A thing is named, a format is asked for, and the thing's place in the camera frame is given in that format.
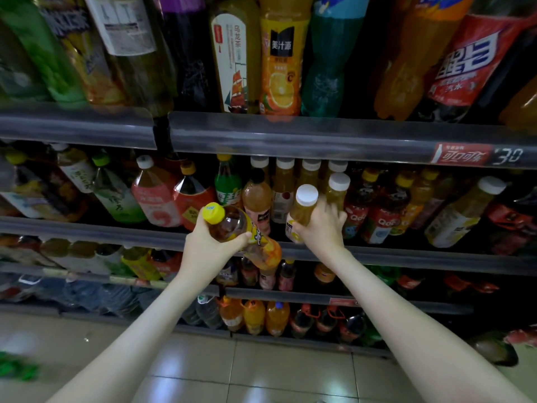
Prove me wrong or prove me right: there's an iced tea bottle yellow cap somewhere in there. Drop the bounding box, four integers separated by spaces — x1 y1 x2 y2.
200 203 283 274

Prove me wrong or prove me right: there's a person's right hand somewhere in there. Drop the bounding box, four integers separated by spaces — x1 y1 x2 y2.
289 195 349 265

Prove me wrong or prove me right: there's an orange juice bottle white cap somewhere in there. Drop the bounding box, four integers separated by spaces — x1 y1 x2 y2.
285 184 320 244

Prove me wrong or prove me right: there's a person's left forearm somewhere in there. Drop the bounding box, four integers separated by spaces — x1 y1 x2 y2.
49 273 215 403

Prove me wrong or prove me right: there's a red shelf label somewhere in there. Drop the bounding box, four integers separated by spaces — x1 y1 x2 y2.
430 143 494 166

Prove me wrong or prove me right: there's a digital price tag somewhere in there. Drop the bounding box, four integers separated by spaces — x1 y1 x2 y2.
493 147 526 167

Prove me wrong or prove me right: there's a person's right forearm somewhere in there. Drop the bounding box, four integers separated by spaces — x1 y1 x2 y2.
323 247 525 403

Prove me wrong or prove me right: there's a drinks shelf unit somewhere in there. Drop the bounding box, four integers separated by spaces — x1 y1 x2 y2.
0 0 537 370

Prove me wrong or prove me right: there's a person's left hand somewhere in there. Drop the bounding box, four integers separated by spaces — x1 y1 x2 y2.
178 212 253 286

